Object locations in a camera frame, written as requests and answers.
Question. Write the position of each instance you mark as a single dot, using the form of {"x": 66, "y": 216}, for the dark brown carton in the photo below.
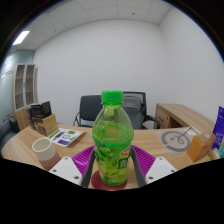
{"x": 29, "y": 116}

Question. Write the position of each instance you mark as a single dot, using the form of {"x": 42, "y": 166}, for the round red coaster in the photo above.
{"x": 95, "y": 181}

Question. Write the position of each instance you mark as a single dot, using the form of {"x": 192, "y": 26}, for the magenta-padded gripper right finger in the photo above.
{"x": 160, "y": 168}

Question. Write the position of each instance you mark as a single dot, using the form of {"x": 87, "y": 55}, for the brown cardboard box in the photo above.
{"x": 48, "y": 125}

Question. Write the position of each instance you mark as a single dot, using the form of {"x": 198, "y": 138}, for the printed sticker sheet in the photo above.
{"x": 66, "y": 136}

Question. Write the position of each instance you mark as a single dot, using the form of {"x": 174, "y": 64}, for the grey backpack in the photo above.
{"x": 133, "y": 111}

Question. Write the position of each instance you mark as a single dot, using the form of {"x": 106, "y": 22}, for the wooden side desk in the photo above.
{"x": 185, "y": 115}

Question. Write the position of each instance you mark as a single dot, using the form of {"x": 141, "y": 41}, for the ceiling light panel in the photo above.
{"x": 21, "y": 37}

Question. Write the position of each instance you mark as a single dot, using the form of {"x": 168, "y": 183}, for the black armchair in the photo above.
{"x": 6, "y": 131}

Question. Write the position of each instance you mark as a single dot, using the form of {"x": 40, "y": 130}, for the white and brown cup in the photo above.
{"x": 45, "y": 153}

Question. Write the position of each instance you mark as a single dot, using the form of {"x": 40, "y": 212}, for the orange-brown box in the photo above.
{"x": 199, "y": 146}

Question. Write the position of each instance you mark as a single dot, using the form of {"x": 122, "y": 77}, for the purple package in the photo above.
{"x": 219, "y": 125}

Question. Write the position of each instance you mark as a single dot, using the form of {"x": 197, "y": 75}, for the black mesh office chair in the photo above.
{"x": 144, "y": 100}

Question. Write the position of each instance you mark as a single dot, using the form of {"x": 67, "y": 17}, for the wooden shelf cabinet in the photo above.
{"x": 20, "y": 116}

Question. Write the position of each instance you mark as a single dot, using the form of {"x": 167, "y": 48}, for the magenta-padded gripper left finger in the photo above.
{"x": 66, "y": 168}

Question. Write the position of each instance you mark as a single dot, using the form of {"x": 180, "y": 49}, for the green drink bottle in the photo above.
{"x": 112, "y": 143}

